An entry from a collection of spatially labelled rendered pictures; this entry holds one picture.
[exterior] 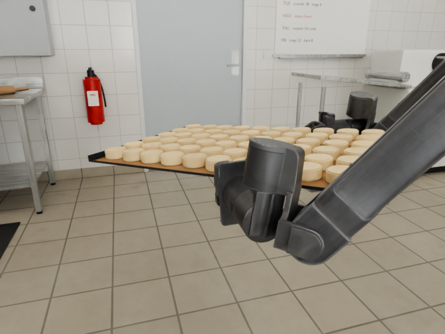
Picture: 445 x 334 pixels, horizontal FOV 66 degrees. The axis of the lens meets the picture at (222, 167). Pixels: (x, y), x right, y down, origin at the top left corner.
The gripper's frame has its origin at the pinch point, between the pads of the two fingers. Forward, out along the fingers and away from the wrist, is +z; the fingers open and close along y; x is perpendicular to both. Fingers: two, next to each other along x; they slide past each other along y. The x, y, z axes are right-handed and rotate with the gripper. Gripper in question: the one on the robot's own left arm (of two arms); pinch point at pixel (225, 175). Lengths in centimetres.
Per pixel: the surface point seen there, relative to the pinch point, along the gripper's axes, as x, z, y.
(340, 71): 209, 296, 0
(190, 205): 17, 199, 91
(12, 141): -129, 283, 40
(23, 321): -78, 94, 91
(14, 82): -114, 274, -11
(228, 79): 79, 293, 0
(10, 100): -97, 205, -2
